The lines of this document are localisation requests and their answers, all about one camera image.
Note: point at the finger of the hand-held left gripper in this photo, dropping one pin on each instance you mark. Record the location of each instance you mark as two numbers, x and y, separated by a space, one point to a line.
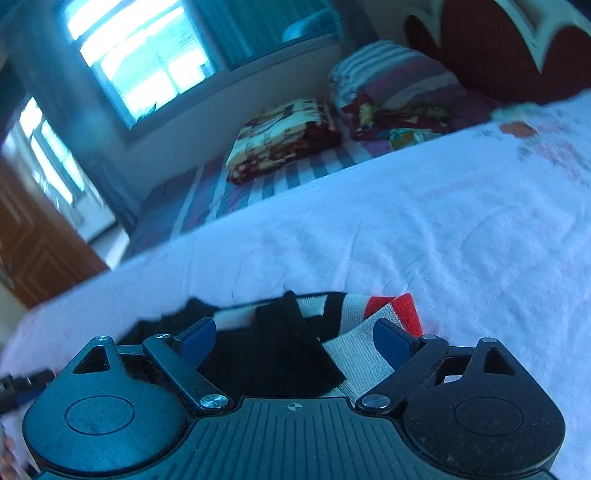
27 392

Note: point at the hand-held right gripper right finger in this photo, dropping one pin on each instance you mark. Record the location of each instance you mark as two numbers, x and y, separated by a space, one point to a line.
392 341

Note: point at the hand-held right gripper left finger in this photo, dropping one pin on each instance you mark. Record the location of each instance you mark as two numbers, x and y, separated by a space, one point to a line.
198 339

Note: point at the striped knit sweater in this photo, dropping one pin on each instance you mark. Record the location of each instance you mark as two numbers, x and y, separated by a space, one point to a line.
286 350

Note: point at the bed with floral sheet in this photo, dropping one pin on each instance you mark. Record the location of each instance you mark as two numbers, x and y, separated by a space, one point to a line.
369 221

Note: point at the brown wooden door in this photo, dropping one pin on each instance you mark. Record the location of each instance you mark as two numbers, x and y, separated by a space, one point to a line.
37 249

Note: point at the bed with striped sheet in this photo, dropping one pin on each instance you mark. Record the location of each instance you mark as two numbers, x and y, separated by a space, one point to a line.
221 194

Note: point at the printed folded blanket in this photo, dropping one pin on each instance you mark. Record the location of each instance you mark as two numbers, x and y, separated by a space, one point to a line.
277 138

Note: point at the red floral blanket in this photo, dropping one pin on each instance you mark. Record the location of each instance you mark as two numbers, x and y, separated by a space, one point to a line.
369 115

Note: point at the balcony window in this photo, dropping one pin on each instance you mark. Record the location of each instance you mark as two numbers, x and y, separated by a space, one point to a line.
51 152

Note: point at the grey curtain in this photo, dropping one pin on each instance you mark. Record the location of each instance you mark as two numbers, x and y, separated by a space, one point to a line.
69 115

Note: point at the striped pillow stack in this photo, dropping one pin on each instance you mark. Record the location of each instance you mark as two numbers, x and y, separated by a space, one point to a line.
392 69

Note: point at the large window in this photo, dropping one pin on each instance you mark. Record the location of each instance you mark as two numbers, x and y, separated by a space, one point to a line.
138 60

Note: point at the red scalloped headboard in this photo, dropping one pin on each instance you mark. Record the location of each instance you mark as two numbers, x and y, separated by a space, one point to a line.
485 46

